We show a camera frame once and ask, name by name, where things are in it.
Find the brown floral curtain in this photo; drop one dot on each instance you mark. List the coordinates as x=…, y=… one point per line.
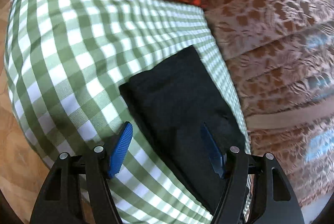
x=279, y=54

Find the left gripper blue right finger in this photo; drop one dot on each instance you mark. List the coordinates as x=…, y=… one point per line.
x=216, y=158

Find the black embroidered pants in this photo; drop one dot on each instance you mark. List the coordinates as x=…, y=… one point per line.
x=170, y=103

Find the green white checked bedsheet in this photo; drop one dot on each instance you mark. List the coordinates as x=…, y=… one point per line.
x=65, y=60

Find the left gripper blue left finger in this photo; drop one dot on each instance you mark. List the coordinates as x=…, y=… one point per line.
x=119, y=148

